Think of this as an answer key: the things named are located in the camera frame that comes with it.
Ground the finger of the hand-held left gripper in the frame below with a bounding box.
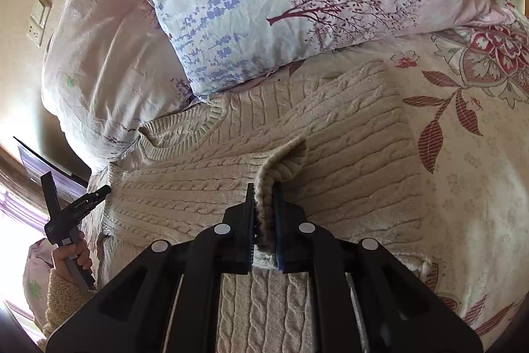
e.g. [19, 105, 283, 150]
[78, 185, 112, 210]

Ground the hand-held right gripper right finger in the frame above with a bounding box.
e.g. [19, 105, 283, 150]
[273, 188, 485, 353]

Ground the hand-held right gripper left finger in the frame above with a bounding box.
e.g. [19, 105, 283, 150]
[45, 183, 254, 353]

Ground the cream cable knit sweater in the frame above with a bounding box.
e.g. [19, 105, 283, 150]
[100, 61, 435, 353]

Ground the person's left forearm fleece sleeve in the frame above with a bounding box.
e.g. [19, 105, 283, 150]
[41, 267, 97, 338]

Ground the person's left hand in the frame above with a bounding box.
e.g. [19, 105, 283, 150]
[52, 228, 94, 280]

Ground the purple curtain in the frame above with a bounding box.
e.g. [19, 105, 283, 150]
[0, 188, 48, 232]

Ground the dark flat screen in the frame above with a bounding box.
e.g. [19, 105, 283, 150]
[12, 136, 90, 205]

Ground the pink cloth green print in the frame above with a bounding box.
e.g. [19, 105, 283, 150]
[22, 237, 55, 331]

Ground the pale pink pillow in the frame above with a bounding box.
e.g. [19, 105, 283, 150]
[40, 0, 201, 172]

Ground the floral bed sheet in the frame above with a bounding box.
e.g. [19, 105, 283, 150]
[285, 0, 529, 353]

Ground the beige wall socket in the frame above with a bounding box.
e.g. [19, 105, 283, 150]
[25, 22, 46, 48]

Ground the beige wall switch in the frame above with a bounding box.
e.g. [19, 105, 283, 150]
[30, 0, 54, 27]

